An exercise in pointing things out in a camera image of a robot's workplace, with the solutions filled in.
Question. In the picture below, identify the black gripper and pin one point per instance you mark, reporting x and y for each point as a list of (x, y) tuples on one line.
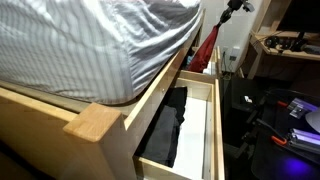
[(232, 5)]

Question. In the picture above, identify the red shirt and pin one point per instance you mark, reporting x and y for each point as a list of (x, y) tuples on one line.
[(203, 54)]

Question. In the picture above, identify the wooden right drawer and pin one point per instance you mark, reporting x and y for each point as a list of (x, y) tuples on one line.
[(212, 73)]

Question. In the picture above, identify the wooden drawer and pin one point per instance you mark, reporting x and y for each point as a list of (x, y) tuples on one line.
[(200, 146), (212, 73)]

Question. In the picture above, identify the wooden left drawer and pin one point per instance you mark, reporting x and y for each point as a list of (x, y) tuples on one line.
[(200, 146)]

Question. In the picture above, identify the wooden desk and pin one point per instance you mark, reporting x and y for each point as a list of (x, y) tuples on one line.
[(268, 18)]

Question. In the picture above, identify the black monitor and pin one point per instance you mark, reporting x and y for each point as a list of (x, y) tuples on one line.
[(301, 19)]

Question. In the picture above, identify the black folded garment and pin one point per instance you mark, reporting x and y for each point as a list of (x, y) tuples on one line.
[(175, 105)]

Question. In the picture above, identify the grey striped mattress sheet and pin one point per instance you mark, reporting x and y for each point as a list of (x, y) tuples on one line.
[(104, 51)]

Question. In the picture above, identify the grey folded garment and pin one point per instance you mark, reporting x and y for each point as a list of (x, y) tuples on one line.
[(161, 140)]

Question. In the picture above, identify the white wall outlet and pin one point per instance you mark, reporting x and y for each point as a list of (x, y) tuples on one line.
[(234, 53)]

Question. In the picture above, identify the orange handled clamp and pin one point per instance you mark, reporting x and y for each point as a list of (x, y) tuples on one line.
[(275, 136)]

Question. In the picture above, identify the silver aluminium rail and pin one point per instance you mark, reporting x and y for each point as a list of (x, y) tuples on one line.
[(304, 140)]

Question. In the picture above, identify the wooden bed frame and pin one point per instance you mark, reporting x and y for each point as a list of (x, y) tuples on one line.
[(72, 140)]

